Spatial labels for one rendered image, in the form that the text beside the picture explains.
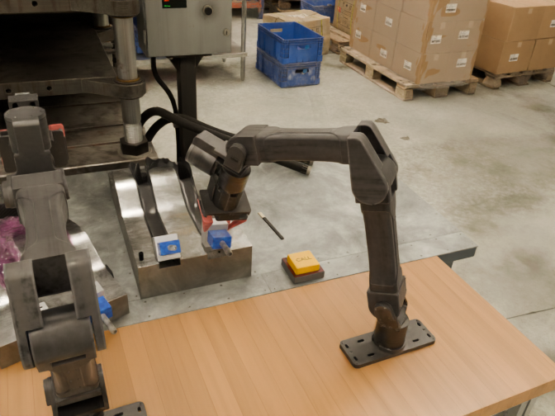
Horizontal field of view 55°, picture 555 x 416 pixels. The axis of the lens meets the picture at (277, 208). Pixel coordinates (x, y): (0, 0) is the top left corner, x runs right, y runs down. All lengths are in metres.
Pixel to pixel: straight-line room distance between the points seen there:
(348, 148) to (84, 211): 0.88
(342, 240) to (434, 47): 3.56
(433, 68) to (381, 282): 3.99
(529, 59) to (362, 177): 4.96
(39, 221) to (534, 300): 2.40
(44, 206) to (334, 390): 0.62
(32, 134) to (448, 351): 0.88
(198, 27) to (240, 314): 1.07
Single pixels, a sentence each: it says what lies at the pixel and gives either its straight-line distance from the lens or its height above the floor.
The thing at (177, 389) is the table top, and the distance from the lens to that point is 1.07.
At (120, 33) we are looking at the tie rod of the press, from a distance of 1.74.
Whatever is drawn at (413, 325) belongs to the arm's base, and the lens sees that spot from 1.22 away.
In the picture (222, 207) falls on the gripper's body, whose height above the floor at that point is 1.03.
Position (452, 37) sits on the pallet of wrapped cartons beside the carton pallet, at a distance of 4.96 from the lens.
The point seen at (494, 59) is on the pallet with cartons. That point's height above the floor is 0.26.
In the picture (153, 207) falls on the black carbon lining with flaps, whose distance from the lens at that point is 1.39.
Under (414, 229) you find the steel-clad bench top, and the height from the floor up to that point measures 0.80.
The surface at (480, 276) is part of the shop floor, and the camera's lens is 2.84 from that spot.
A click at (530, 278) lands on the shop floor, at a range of 2.94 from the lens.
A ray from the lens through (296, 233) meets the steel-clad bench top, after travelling 1.45.
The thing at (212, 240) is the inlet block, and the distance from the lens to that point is 1.16.
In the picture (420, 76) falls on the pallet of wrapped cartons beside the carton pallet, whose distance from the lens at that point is 4.89.
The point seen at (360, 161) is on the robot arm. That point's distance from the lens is 0.91.
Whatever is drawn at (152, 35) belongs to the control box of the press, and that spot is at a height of 1.14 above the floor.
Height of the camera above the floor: 1.62
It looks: 32 degrees down
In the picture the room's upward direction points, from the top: 4 degrees clockwise
